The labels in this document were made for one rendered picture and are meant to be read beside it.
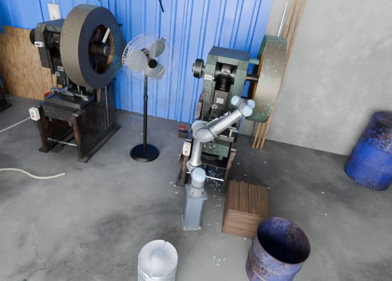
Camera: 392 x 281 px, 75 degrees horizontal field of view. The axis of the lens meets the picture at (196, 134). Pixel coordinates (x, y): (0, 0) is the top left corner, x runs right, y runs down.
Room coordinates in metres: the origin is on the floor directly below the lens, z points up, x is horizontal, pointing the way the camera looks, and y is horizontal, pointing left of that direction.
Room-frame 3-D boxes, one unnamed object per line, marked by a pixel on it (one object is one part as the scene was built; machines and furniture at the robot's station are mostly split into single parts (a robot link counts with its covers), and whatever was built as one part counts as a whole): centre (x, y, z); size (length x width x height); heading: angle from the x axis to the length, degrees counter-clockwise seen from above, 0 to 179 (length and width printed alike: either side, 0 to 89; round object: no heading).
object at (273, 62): (2.54, -0.55, 1.33); 1.03 x 0.28 x 0.82; 173
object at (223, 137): (2.48, -0.20, 0.68); 0.45 x 0.30 x 0.06; 83
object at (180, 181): (2.64, 0.05, 0.45); 0.92 x 0.12 x 0.90; 173
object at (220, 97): (2.43, -0.20, 1.04); 0.17 x 0.15 x 0.30; 173
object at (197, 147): (1.83, -0.03, 0.82); 0.15 x 0.12 x 0.55; 21
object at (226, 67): (2.47, -0.20, 1.27); 0.21 x 0.12 x 0.34; 173
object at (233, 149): (2.58, -0.49, 0.45); 0.92 x 0.12 x 0.90; 173
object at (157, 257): (1.08, 0.14, 0.33); 0.29 x 0.29 x 0.01
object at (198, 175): (1.71, -0.08, 0.62); 0.13 x 0.12 x 0.14; 21
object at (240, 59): (2.62, -0.22, 0.83); 0.79 x 0.43 x 1.34; 173
